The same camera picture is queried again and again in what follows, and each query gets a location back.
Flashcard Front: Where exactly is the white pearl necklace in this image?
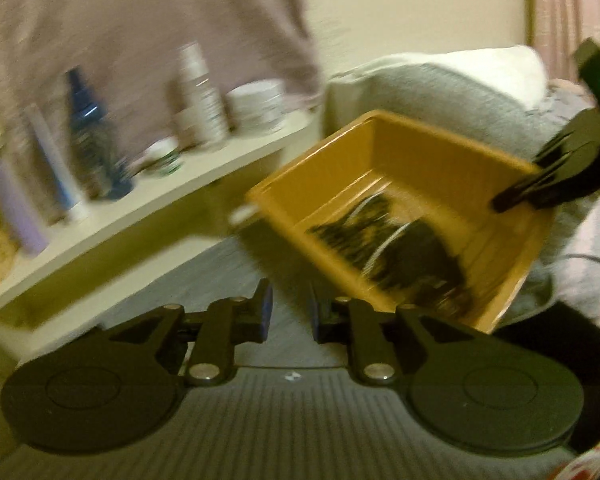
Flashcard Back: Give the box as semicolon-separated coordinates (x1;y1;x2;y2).
341;194;416;276

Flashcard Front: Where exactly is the mauve hanging towel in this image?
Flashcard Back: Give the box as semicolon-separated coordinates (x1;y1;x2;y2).
0;0;322;157

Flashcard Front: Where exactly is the small green white jar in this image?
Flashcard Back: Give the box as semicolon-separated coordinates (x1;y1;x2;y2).
143;136;181;176

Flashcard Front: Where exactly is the lavender tube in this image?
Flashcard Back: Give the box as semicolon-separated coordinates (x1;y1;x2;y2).
0;158;48;256

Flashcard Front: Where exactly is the dark blue spray bottle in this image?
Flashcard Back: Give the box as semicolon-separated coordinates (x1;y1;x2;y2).
66;67;133;200

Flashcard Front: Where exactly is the white cream jar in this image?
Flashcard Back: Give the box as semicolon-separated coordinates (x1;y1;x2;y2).
226;79;286;134

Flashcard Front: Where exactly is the orange plastic tray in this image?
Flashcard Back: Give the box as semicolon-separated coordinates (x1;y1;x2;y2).
247;110;555;333

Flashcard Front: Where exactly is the blue white tube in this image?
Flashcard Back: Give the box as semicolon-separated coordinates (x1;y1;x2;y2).
24;104;88;223

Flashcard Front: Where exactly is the white clear pump bottle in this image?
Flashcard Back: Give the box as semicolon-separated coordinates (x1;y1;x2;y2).
176;42;228;148

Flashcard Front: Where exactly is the white pillow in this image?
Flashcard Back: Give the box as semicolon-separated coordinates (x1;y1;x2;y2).
323;44;548;131

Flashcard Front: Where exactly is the grey shaggy rug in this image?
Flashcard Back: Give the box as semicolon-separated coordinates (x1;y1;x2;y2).
98;237;347;368

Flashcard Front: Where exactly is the cream wooden shelf unit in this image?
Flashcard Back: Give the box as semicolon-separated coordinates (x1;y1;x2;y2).
0;112;320;360

